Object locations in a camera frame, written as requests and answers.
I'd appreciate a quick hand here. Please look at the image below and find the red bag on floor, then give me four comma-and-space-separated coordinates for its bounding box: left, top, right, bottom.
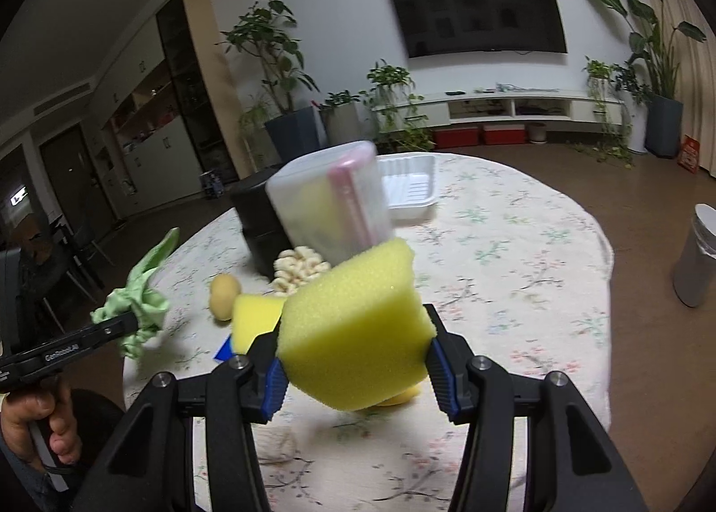
677, 135, 700, 174

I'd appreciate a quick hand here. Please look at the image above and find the large leafy plant right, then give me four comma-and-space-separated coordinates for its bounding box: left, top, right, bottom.
585, 0, 706, 158

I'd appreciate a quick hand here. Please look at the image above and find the wall-mounted black television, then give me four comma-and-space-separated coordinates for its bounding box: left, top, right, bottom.
392, 0, 567, 59

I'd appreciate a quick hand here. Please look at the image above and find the red storage box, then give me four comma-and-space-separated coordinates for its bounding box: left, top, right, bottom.
432, 125, 481, 149
483, 123, 527, 146

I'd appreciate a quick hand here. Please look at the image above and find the person's left hand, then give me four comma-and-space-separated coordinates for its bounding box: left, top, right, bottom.
0, 376, 83, 471

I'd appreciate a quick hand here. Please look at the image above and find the green cloth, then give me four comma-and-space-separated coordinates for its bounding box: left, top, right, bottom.
90, 227, 179, 360

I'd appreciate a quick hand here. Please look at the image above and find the beige curtain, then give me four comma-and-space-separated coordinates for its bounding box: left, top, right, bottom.
648, 0, 716, 176

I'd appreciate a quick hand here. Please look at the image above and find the floral tablecloth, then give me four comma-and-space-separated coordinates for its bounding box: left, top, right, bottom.
123, 156, 614, 511

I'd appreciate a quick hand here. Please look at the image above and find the grey trash can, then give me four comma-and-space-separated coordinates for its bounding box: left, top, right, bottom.
672, 203, 716, 308

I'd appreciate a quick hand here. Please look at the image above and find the small potted vine plant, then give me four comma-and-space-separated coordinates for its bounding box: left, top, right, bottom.
583, 56, 641, 169

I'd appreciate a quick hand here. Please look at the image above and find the tall plant in blue pot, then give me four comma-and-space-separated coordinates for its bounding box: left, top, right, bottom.
222, 0, 319, 163

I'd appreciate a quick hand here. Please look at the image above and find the translucent plastic container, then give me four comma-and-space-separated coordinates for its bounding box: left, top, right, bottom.
267, 141, 393, 266

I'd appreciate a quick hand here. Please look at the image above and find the white tv console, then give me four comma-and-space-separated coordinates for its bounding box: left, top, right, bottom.
371, 88, 625, 128

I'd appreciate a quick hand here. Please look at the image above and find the plant in white ribbed pot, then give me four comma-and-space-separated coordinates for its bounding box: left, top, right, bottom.
319, 90, 363, 146

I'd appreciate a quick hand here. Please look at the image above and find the red storage box left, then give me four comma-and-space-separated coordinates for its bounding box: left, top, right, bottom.
432, 125, 481, 149

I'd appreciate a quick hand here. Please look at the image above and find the white plastic tray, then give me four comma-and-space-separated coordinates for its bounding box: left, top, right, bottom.
377, 152, 438, 223

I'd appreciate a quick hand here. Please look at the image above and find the yellow egg-shaped sponge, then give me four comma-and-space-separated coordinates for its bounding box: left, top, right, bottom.
376, 385, 421, 408

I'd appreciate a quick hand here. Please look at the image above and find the wooden shelving cabinet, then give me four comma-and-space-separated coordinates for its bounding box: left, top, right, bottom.
85, 19, 201, 219

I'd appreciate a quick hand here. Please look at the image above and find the red storage box right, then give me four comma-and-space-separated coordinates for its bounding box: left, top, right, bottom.
483, 123, 527, 146

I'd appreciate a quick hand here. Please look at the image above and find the trailing green plant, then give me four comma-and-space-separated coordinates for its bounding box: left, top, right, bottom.
359, 59, 435, 154

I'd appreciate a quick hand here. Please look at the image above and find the yellow rectangular sponge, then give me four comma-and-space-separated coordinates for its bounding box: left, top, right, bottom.
277, 238, 437, 411
230, 294, 286, 354

